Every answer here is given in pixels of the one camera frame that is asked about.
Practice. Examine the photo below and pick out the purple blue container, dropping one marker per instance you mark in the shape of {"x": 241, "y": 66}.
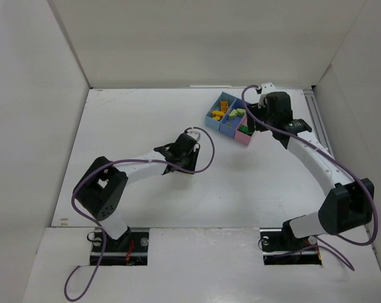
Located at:
{"x": 230, "y": 132}

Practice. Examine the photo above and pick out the yellow rounded lego brick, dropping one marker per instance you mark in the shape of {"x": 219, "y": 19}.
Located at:
{"x": 224, "y": 106}

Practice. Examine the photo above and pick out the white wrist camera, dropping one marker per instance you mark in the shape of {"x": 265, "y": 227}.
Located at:
{"x": 195, "y": 134}
{"x": 266, "y": 88}

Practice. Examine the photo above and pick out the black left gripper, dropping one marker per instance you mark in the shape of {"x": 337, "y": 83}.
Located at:
{"x": 184, "y": 161}

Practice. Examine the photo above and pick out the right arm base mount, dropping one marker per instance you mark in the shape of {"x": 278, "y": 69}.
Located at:
{"x": 280, "y": 247}

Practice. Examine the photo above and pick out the green lego plate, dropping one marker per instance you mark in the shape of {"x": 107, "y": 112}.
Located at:
{"x": 245, "y": 130}

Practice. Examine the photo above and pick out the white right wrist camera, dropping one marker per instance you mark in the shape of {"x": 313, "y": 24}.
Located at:
{"x": 266, "y": 88}

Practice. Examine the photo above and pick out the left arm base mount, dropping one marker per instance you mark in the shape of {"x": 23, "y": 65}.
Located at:
{"x": 131, "y": 251}

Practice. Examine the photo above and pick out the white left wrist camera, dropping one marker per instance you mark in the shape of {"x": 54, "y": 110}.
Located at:
{"x": 195, "y": 134}

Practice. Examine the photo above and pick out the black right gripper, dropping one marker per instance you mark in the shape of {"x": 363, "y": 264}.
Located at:
{"x": 260, "y": 118}

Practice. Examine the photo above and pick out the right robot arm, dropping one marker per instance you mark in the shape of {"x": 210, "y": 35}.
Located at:
{"x": 348, "y": 200}

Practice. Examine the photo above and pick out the light green curved lego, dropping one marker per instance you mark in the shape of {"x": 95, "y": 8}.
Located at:
{"x": 233, "y": 114}

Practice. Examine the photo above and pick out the pink container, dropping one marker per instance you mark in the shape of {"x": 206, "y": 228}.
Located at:
{"x": 240, "y": 137}

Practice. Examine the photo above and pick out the orange small lego brick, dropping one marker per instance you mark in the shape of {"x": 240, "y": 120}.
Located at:
{"x": 218, "y": 113}

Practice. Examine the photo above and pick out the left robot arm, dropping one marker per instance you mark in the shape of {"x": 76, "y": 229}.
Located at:
{"x": 100, "y": 189}

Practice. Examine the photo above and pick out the light green studded lego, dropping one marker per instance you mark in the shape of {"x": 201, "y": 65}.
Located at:
{"x": 240, "y": 112}

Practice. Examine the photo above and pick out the aluminium rail right side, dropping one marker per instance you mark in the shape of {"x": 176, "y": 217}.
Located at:
{"x": 317, "y": 121}

